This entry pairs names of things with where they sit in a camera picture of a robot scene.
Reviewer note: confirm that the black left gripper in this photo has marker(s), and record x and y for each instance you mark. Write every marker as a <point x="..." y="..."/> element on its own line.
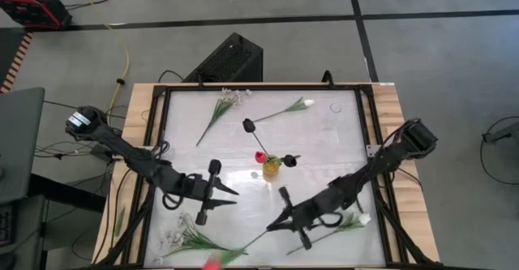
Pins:
<point x="198" y="187"/>

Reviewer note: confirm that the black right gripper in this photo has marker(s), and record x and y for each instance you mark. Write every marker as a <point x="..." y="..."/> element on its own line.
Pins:
<point x="308" y="215"/>

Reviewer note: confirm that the white blossom spray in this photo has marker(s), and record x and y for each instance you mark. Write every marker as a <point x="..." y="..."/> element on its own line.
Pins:
<point x="194" y="241"/>
<point x="223" y="108"/>

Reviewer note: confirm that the red artificial tulip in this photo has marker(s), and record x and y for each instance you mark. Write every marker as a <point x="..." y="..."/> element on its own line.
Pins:
<point x="260" y="157"/>
<point x="232" y="256"/>

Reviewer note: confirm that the long-stemmed black flower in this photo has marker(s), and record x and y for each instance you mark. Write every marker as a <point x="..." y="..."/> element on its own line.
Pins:
<point x="248" y="125"/>

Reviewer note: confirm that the white artificial tulip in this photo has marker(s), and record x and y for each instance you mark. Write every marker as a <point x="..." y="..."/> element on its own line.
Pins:
<point x="300" y="105"/>
<point x="363" y="219"/>

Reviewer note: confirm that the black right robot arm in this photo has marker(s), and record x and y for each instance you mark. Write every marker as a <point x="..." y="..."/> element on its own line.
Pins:
<point x="385" y="160"/>

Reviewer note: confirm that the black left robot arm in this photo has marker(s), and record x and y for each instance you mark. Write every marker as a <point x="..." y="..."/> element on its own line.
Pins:
<point x="121" y="148"/>

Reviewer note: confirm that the yellow glass vase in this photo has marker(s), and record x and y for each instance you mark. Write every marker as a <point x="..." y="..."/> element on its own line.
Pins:
<point x="271" y="168"/>

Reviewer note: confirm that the clear glass vase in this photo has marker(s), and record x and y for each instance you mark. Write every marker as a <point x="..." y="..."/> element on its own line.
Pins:
<point x="335" y="108"/>

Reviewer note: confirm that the short-stemmed black flower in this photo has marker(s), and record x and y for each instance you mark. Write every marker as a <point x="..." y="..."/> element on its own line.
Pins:
<point x="289" y="160"/>

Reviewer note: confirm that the loose green leaf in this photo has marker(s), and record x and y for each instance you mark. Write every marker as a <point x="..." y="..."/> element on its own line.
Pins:
<point x="120" y="221"/>

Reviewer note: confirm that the black perforated computer case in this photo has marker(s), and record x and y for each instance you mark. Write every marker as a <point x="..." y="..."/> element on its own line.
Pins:
<point x="229" y="61"/>

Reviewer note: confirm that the grey cabinet with keypad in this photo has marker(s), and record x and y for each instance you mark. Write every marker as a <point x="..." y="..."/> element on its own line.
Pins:
<point x="16" y="237"/>

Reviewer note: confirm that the grey monitor back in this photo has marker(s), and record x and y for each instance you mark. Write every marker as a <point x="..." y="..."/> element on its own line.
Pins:
<point x="18" y="140"/>

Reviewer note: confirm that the grey floor stand foot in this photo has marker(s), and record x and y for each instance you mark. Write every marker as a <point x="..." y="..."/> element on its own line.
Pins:
<point x="503" y="134"/>

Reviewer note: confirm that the black orange striped floor mat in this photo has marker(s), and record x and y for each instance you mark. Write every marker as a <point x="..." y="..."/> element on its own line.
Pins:
<point x="16" y="61"/>

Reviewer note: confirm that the red and black machine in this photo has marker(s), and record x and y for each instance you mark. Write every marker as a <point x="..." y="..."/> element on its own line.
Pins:
<point x="28" y="4"/>

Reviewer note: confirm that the black aluminium table frame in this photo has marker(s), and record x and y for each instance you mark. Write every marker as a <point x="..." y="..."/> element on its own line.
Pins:
<point x="375" y="237"/>

